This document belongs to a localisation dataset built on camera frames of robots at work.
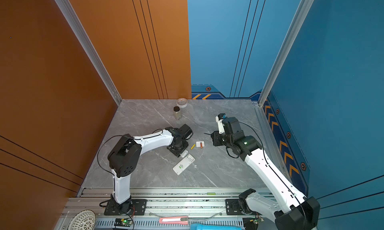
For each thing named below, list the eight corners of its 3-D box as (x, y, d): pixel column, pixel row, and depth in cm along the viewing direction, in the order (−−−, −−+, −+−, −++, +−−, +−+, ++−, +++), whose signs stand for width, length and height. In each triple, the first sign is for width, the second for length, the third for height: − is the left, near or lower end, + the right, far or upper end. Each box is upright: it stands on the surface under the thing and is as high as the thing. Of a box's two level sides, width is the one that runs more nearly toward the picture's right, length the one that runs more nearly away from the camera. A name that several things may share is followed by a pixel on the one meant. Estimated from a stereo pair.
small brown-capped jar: (174, 120, 111) (172, 112, 104) (175, 113, 115) (173, 106, 108) (180, 120, 111) (179, 112, 104) (181, 113, 115) (180, 106, 108)
